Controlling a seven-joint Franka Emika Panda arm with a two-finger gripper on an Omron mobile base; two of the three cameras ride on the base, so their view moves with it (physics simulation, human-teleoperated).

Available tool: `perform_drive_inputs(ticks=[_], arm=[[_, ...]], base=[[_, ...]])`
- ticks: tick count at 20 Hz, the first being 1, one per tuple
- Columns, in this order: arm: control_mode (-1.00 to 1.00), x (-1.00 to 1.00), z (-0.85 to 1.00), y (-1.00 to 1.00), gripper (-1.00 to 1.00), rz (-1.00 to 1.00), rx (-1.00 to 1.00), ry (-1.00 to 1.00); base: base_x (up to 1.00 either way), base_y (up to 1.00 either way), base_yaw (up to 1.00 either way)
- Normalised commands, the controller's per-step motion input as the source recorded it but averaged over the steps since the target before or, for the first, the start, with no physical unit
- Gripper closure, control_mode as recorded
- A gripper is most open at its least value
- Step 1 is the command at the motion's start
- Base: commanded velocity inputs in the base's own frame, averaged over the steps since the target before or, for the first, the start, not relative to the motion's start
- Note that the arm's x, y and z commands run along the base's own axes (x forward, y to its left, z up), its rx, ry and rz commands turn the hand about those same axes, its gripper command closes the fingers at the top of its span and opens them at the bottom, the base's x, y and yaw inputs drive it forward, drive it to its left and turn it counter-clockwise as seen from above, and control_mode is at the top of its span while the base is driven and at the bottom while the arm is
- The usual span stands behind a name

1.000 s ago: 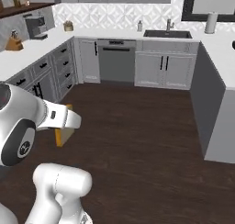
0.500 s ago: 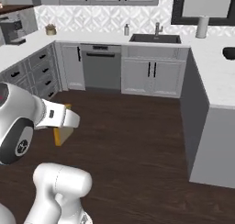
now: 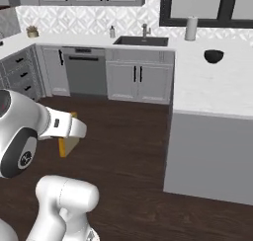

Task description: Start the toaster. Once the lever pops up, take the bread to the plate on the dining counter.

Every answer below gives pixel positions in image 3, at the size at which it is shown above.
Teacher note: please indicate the grey drawer run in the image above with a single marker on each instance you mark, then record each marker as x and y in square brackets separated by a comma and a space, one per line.
[21, 73]

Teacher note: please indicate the black framed window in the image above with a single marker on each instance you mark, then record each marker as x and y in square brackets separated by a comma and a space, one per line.
[227, 8]

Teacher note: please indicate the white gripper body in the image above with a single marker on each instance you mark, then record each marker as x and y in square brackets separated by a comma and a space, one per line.
[78, 128]

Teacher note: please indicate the grey counter island base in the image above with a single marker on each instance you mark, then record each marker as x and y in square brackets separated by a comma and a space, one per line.
[210, 156]

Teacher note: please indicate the white paper towel roll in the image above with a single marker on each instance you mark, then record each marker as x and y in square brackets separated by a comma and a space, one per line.
[191, 29]

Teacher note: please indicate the grey metal tap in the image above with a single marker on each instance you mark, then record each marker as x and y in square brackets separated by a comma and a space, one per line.
[144, 31]

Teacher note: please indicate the small potted plant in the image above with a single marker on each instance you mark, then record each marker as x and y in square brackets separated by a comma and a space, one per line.
[32, 32]

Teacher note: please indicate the black sink basin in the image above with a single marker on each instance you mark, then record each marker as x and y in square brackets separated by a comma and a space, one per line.
[141, 41]

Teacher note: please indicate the black bowl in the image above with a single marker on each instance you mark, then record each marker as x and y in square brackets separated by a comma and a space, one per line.
[213, 56]

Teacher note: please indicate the grey dishwasher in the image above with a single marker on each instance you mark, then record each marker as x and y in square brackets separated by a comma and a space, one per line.
[86, 75]

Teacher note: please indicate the grey soap dispenser bottle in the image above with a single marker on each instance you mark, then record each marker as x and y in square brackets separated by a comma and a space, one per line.
[112, 32]

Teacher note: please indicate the narrow grey cupboard door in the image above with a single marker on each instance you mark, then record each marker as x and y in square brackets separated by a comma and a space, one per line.
[56, 73]

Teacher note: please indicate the grey sink base cupboards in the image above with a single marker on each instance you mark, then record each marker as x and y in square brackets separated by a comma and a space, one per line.
[138, 80]

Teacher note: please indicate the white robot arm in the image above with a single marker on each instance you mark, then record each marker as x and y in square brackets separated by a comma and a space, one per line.
[19, 120]

